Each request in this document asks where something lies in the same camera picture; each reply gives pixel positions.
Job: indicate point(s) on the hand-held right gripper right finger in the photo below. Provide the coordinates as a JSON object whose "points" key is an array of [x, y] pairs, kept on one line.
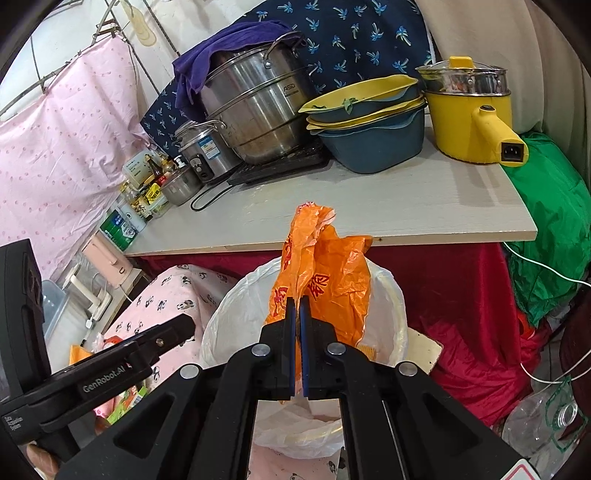
{"points": [[304, 323]]}

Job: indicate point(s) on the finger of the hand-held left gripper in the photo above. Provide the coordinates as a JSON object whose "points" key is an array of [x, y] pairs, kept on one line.
{"points": [[161, 339]]}

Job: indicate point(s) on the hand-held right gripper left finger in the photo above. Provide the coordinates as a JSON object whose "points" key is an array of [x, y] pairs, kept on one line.
{"points": [[290, 323]]}

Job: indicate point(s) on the orange plastic bag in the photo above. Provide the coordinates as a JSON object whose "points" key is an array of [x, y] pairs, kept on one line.
{"points": [[332, 277]]}

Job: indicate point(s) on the white bin liner bag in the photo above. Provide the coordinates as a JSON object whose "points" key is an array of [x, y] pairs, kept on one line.
{"points": [[235, 304]]}

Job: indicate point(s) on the person's left hand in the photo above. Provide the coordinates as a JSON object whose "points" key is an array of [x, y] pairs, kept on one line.
{"points": [[41, 457]]}

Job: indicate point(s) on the grey lidded storage container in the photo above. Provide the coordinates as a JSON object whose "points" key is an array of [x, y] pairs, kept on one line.
{"points": [[53, 314]]}

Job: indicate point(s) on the pink panda printed blanket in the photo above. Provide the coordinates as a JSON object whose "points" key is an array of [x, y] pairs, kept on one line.
{"points": [[184, 286]]}

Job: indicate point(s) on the white plug adapter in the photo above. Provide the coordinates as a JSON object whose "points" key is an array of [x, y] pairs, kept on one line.
{"points": [[90, 324]]}

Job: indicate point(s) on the cream white tabletop appliance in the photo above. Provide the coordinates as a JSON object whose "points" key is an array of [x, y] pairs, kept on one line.
{"points": [[92, 295]]}

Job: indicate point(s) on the pink electric kettle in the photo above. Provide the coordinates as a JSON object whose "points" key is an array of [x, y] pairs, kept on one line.
{"points": [[104, 254]]}

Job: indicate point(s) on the green white can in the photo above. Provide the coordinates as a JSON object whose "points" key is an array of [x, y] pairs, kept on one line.
{"points": [[117, 228]]}

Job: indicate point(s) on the beige board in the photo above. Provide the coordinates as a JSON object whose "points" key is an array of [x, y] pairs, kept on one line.
{"points": [[425, 350]]}

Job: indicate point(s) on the white jar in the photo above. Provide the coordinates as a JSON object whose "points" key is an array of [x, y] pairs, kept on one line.
{"points": [[135, 217]]}

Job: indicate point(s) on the small steel pot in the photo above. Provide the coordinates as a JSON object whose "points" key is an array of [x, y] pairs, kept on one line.
{"points": [[180, 187]]}

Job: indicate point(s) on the black induction cooktop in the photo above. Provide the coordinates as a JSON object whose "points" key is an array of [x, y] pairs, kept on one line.
{"points": [[277, 168]]}

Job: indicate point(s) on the red cloth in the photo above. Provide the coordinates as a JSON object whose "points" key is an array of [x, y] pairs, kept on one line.
{"points": [[461, 300]]}

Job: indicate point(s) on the dark sauce bottle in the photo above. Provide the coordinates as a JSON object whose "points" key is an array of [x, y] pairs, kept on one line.
{"points": [[153, 170]]}

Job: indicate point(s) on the red label sauce bottle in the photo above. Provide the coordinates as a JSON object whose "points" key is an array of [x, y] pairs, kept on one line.
{"points": [[168, 168]]}

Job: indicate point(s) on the white printed box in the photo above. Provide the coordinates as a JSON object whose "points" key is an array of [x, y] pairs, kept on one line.
{"points": [[137, 168]]}

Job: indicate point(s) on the silver rice cooker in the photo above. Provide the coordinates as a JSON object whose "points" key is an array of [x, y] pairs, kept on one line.
{"points": [[212, 152]]}

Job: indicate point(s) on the blue plastic basin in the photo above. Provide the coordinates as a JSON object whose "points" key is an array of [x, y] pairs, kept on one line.
{"points": [[374, 147]]}

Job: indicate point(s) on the large steel stockpot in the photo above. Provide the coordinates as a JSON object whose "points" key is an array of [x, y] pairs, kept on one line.
{"points": [[258, 106]]}

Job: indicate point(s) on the green vegetable scrap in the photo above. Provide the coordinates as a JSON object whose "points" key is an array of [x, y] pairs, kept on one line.
{"points": [[348, 105]]}

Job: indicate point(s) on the pink dotted cloth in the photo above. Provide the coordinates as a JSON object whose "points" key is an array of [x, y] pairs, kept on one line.
{"points": [[60, 138]]}

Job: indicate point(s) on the yellow rimmed blue basin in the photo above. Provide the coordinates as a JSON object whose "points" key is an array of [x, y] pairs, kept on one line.
{"points": [[369, 90], [392, 115]]}

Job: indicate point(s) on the clear plastic bottle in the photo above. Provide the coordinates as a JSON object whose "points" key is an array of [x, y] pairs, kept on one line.
{"points": [[531, 415]]}

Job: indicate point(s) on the yellow electric pot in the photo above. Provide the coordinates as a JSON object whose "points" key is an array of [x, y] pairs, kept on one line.
{"points": [[461, 124]]}

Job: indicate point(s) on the purple cloth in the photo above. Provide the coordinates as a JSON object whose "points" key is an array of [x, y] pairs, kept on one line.
{"points": [[198, 69]]}

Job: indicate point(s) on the green cloth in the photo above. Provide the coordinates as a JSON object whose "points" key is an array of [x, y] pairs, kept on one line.
{"points": [[554, 207]]}

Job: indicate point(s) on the beige cloth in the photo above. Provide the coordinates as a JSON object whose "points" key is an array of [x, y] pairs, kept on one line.
{"points": [[531, 46]]}

